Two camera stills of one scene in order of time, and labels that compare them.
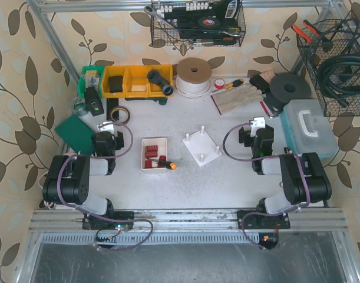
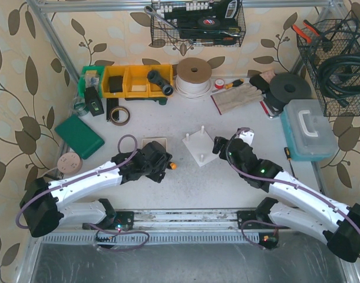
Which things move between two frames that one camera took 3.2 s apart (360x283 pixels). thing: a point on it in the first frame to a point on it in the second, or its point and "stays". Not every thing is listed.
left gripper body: (117, 140) to (161, 162)
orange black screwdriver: (168, 164) stays
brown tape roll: (127, 119) stays
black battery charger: (92, 101) stays
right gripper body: (243, 135) to (224, 144)
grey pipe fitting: (154, 76) stays
